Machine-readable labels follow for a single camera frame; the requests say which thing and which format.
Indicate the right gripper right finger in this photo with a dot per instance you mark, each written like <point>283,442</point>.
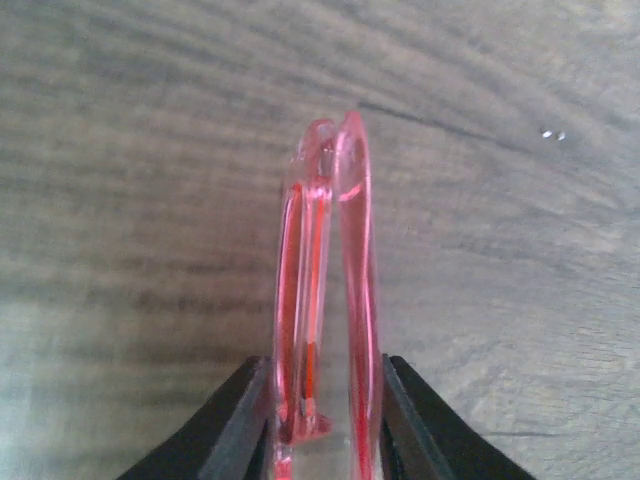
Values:
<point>422,437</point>

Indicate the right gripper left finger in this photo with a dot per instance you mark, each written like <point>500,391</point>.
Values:
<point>227,438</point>

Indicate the red transparent sunglasses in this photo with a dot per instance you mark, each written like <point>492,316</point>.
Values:
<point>327,363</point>

